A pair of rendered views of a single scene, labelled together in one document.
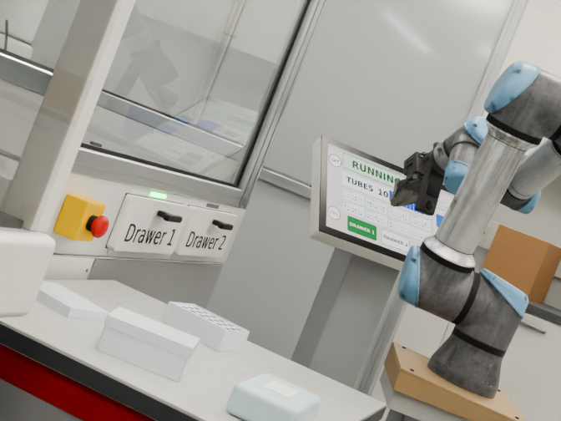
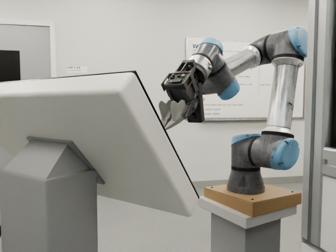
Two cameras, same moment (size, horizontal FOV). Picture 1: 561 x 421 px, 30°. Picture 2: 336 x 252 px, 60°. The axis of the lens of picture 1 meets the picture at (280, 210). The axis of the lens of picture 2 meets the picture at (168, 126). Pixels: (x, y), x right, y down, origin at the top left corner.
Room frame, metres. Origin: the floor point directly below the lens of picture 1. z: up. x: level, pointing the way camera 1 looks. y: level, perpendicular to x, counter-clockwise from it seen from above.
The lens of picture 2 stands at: (3.05, 0.35, 1.15)
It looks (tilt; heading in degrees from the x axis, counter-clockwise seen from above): 4 degrees down; 238
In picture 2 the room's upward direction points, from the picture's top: straight up
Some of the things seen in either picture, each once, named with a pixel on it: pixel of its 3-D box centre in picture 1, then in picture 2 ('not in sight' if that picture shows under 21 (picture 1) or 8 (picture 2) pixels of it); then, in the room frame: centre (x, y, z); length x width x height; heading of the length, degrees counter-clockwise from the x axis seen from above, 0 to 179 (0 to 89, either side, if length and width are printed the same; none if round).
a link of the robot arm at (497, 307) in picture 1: (491, 307); (247, 149); (2.16, -0.48, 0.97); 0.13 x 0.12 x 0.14; 92
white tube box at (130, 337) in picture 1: (149, 343); not in sight; (1.46, 0.10, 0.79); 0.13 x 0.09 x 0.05; 89
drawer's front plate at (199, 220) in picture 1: (205, 233); not in sight; (2.42, 0.14, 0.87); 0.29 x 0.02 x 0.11; 163
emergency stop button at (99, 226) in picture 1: (97, 225); not in sight; (1.79, 0.28, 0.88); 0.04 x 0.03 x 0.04; 163
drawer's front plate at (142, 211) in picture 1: (150, 225); not in sight; (2.12, 0.23, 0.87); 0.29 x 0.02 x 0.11; 163
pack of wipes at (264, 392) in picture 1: (275, 403); not in sight; (1.42, -0.09, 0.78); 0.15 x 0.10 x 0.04; 165
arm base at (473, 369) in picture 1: (470, 359); (245, 177); (2.16, -0.48, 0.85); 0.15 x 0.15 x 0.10
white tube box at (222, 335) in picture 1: (205, 326); not in sight; (1.80, 0.05, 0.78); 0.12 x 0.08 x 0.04; 62
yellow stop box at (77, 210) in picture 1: (81, 218); not in sight; (1.80, 0.31, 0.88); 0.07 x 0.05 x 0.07; 163
